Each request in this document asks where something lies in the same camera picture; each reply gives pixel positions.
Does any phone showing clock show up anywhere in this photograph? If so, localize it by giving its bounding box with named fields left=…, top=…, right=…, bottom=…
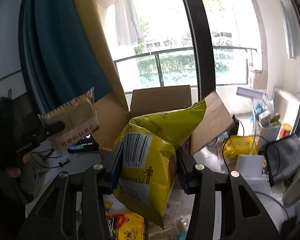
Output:
left=68, top=134, right=99, bottom=154

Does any yellow snack bag with barcode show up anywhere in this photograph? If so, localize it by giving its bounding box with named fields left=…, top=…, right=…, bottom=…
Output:
left=113, top=99, right=207, bottom=228

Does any black window frame post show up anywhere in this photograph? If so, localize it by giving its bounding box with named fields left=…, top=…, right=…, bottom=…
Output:
left=183, top=0, right=216, bottom=99

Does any yellow packet on table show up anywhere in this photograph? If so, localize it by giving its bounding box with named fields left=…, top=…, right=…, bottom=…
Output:
left=221, top=135, right=258, bottom=160

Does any hanging white shirt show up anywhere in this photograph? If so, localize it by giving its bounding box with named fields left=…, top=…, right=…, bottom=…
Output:
left=114, top=0, right=144, bottom=46

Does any white mesh organizer basket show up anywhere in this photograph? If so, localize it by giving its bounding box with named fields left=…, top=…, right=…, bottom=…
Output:
left=255, top=121, right=281, bottom=151

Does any toast bread packet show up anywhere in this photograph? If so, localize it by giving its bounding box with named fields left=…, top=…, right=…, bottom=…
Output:
left=41, top=88, right=100, bottom=153

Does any yellow red snack packet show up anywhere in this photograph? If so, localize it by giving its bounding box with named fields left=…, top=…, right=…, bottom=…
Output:
left=106, top=212, right=145, bottom=240

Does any mustard yellow curtain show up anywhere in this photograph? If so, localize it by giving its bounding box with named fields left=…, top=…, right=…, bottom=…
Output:
left=74, top=0, right=129, bottom=111

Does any brown cardboard box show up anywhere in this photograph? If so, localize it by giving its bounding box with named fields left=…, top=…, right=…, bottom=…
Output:
left=93, top=85, right=234, bottom=159

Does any teal curtain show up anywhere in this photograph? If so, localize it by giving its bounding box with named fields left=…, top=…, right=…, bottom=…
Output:
left=24, top=0, right=112, bottom=113

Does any left hand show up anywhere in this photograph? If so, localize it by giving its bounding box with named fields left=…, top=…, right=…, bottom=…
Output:
left=7, top=153, right=40, bottom=204

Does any black cable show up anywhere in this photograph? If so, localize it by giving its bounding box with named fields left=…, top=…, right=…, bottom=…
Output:
left=31, top=147, right=71, bottom=169

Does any grey pouch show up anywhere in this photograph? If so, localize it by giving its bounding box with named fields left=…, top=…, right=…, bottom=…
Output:
left=264, top=134, right=300, bottom=187

